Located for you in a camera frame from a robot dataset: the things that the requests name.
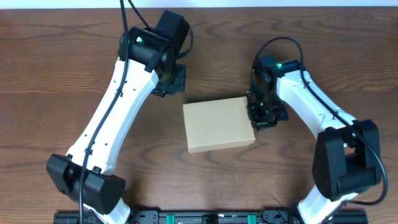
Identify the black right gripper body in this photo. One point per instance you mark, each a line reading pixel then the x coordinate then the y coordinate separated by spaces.
pixel 267 115

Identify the cardboard box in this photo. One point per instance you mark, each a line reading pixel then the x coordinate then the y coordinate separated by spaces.
pixel 217 124

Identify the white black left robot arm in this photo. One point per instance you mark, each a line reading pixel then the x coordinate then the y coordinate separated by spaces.
pixel 147 64

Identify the black rail with mounts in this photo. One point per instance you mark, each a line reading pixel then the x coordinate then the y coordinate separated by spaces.
pixel 217 217

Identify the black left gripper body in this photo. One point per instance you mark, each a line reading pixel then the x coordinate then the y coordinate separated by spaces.
pixel 173 82

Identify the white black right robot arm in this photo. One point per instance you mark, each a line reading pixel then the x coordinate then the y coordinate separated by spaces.
pixel 347 154

